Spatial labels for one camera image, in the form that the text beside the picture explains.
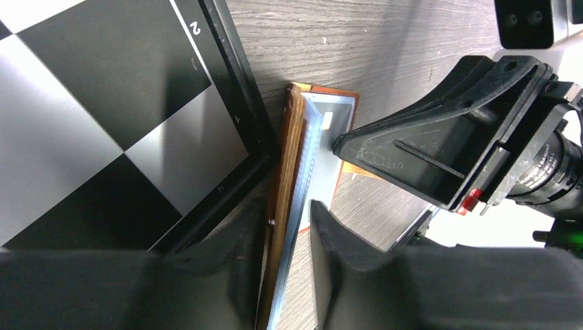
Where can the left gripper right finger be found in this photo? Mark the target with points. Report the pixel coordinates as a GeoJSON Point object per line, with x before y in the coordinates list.
{"type": "Point", "coordinates": [356, 284]}

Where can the brown leather card holder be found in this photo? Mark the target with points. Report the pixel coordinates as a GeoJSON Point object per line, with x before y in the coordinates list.
{"type": "Point", "coordinates": [314, 117]}

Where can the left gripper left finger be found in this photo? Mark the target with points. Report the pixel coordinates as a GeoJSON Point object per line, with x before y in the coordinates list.
{"type": "Point", "coordinates": [221, 275]}

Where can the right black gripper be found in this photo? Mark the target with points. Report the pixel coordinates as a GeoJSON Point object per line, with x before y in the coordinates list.
{"type": "Point", "coordinates": [438, 147]}

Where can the black white chessboard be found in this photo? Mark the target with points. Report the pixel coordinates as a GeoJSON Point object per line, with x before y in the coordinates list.
{"type": "Point", "coordinates": [125, 124]}

